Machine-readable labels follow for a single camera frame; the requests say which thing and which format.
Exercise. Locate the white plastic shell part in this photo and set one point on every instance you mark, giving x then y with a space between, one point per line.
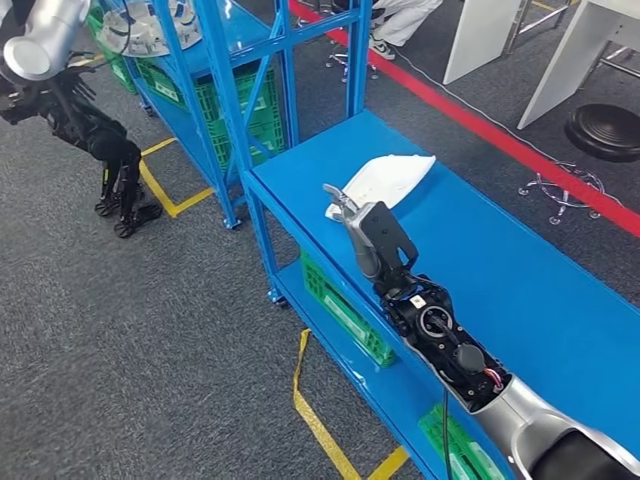
390 179

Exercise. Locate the silver wheel hubcap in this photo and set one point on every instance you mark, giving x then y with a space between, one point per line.
145 33

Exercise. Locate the neighbouring robot silver arm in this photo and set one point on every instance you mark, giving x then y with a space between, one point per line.
45 40

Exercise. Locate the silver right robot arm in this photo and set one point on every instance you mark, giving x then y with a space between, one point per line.
520 424

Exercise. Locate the blue metal shelf rack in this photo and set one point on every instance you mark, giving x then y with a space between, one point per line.
240 33
500 265

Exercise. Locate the neighbouring robot black foot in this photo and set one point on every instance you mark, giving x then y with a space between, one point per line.
140 222
105 208

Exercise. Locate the person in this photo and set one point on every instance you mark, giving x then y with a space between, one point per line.
410 20

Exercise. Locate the long red barrier belt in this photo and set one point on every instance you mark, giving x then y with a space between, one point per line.
500 139

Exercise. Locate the white desk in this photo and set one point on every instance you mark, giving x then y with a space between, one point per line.
480 40

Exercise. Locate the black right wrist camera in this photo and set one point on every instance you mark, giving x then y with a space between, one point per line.
387 238

